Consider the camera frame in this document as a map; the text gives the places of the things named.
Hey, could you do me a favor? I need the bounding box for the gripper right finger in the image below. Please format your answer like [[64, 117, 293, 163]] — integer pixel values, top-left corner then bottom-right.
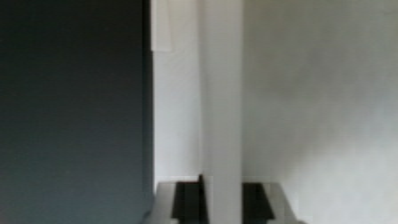
[[241, 182, 300, 224]]

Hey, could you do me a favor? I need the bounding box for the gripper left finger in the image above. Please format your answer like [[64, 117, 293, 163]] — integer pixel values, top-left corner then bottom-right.
[[140, 177, 208, 224]]

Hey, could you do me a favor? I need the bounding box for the white desk top tray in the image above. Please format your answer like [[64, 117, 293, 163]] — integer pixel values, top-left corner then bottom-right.
[[151, 0, 398, 224]]

